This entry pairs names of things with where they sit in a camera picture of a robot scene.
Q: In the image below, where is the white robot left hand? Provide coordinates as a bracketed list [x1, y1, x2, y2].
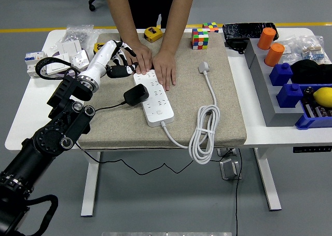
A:
[84, 39, 139, 83]

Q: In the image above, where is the person's right hand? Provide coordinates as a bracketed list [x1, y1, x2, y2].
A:
[127, 43, 153, 75]

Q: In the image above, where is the person's left hand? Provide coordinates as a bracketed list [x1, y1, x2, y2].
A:
[151, 50, 177, 91]

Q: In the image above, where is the black plug adapter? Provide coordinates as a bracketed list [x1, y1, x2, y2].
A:
[123, 84, 150, 107]

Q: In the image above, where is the white power strip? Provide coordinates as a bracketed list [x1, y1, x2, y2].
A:
[133, 69, 175, 128]

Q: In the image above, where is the thin black adapter cord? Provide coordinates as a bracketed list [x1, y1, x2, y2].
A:
[75, 101, 221, 176]

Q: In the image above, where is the squarish yellow tape measure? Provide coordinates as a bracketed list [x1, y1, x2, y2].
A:
[144, 26, 164, 44]

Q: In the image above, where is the grey-brown mat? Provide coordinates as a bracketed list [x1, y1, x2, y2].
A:
[77, 32, 247, 151]

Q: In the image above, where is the clear bag of metal screws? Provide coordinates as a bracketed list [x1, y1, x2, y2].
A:
[59, 24, 94, 46]

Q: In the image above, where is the purple bowl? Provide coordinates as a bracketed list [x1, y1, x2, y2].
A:
[51, 50, 78, 79]

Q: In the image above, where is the large colourful puzzle cube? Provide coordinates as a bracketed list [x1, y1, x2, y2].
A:
[191, 28, 210, 51]

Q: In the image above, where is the person's torso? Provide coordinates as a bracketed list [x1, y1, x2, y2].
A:
[128, 0, 178, 29]

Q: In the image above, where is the small colourful puzzle cube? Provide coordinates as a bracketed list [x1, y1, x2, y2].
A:
[202, 22, 219, 34]

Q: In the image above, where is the white circuit breaker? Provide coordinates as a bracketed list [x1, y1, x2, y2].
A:
[24, 51, 49, 78]

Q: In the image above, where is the small black device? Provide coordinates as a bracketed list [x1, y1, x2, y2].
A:
[224, 38, 247, 54]

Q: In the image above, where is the black cracked flat device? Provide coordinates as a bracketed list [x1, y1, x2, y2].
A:
[222, 22, 280, 41]

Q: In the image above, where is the grey stepped stand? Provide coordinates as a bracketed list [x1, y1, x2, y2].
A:
[243, 37, 312, 128]

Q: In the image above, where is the orange cylinder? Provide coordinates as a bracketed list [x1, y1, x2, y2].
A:
[264, 43, 285, 67]
[257, 27, 277, 50]

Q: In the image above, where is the blue block with knob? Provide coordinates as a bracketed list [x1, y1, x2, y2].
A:
[269, 62, 294, 87]
[275, 83, 305, 109]

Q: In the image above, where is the white table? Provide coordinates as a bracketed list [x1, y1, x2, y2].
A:
[4, 27, 332, 218]

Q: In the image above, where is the clear bag of white parts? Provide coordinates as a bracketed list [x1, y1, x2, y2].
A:
[281, 37, 303, 63]

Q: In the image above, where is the black cloth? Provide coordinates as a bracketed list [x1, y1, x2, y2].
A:
[290, 59, 332, 85]

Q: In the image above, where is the clear bag of blue-white parts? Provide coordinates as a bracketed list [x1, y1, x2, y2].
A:
[298, 35, 326, 65]

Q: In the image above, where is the blue plastic bin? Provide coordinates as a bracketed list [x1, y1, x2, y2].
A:
[295, 84, 332, 130]

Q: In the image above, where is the yellow lemon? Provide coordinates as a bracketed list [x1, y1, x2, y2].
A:
[312, 87, 332, 108]

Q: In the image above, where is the black table control panel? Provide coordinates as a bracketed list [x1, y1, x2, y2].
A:
[293, 146, 332, 154]

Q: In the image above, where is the white wall socket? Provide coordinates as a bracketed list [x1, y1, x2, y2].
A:
[69, 50, 91, 70]

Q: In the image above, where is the white wall switch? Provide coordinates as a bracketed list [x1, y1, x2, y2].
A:
[46, 53, 72, 75]
[53, 40, 83, 58]

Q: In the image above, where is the white power cord with plug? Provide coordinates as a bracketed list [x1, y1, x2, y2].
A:
[160, 61, 221, 165]

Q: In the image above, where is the small silver metal bracket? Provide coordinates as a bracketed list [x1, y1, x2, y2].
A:
[217, 147, 238, 158]

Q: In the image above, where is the large silver metal bracket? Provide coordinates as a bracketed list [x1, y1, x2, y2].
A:
[219, 158, 242, 181]

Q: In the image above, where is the black floor cable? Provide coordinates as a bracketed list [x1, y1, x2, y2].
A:
[234, 148, 243, 236]

